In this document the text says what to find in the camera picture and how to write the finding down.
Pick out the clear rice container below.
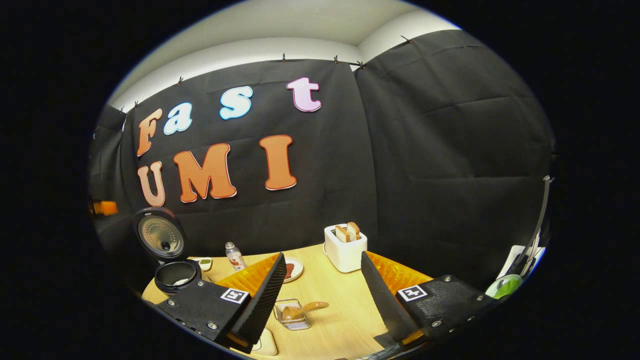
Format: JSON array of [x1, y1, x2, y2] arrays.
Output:
[[250, 327, 278, 357]]

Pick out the metal wire chopstick holder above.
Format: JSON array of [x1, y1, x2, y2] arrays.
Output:
[[274, 298, 312, 331]]

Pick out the white board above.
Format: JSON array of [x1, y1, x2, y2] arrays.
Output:
[[497, 245, 546, 281]]

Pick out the wooden spoon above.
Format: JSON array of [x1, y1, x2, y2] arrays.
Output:
[[282, 301, 330, 321]]

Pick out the green round object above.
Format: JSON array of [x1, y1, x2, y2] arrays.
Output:
[[486, 274, 523, 300]]

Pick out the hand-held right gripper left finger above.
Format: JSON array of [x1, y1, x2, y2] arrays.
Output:
[[155, 252, 288, 353]]

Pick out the white toaster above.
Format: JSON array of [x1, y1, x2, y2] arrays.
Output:
[[323, 223, 369, 273]]

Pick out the grey stand pole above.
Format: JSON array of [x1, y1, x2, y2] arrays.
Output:
[[520, 175, 555, 276]]

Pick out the white round plate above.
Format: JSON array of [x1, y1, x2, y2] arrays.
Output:
[[283, 257, 304, 284]]

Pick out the small clear bottle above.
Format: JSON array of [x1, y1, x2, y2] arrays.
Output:
[[225, 242, 247, 272]]

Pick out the black rice cooker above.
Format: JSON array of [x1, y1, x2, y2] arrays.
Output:
[[132, 206, 203, 295]]

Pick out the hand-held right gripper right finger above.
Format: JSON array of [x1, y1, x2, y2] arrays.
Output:
[[361, 251, 496, 351]]

